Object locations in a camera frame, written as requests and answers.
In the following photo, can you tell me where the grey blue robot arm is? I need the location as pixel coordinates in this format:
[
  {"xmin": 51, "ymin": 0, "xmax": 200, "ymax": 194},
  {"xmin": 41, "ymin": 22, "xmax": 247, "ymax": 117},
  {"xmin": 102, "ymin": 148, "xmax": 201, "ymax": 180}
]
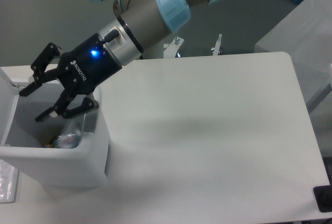
[{"xmin": 19, "ymin": 0, "xmax": 218, "ymax": 122}]

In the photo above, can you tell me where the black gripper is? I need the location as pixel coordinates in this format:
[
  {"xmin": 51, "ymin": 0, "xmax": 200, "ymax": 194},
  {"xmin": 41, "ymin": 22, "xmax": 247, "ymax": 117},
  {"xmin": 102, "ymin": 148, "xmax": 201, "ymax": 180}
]
[{"xmin": 19, "ymin": 33, "xmax": 122, "ymax": 122}]

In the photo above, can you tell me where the white side cabinet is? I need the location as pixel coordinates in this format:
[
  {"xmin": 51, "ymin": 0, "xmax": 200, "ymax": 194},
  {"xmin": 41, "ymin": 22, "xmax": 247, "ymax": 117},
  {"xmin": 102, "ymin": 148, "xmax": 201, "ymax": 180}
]
[{"xmin": 254, "ymin": 0, "xmax": 331, "ymax": 113}]

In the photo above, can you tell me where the white metal base frame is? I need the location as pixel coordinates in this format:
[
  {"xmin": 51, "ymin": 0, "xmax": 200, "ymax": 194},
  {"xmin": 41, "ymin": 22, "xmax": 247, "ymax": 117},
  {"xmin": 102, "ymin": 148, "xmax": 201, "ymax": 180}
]
[{"xmin": 163, "ymin": 33, "xmax": 223, "ymax": 59}]

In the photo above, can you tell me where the clear crushed plastic bottle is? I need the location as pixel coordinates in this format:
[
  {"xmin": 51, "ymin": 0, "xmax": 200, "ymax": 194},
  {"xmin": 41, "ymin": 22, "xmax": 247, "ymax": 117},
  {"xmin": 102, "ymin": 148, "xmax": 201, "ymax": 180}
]
[{"xmin": 53, "ymin": 120, "xmax": 82, "ymax": 149}]

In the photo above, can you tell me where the clear plastic sheet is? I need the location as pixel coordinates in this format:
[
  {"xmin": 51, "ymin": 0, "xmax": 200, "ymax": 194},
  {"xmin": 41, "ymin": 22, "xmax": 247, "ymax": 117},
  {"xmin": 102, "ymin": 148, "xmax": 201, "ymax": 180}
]
[{"xmin": 1, "ymin": 160, "xmax": 19, "ymax": 204}]

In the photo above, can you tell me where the black device at edge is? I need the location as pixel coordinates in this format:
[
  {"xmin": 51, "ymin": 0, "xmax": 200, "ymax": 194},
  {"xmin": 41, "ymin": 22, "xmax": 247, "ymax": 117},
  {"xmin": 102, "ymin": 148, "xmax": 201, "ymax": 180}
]
[{"xmin": 313, "ymin": 185, "xmax": 331, "ymax": 213}]

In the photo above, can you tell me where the white trash can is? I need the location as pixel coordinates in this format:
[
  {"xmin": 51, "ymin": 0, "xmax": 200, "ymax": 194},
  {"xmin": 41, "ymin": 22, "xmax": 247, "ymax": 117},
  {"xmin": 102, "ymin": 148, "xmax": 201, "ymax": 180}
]
[{"xmin": 1, "ymin": 72, "xmax": 110, "ymax": 188}]

